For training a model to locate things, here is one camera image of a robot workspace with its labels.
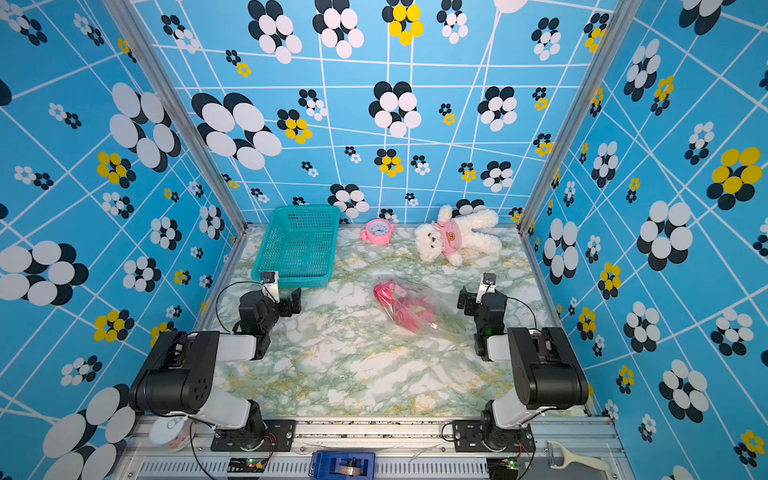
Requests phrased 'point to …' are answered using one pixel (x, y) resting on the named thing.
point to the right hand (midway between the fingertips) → (485, 288)
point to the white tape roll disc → (171, 432)
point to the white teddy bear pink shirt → (450, 236)
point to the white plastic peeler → (568, 459)
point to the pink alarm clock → (377, 232)
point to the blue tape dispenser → (342, 465)
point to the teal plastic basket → (300, 243)
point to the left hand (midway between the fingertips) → (288, 286)
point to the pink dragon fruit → (406, 308)
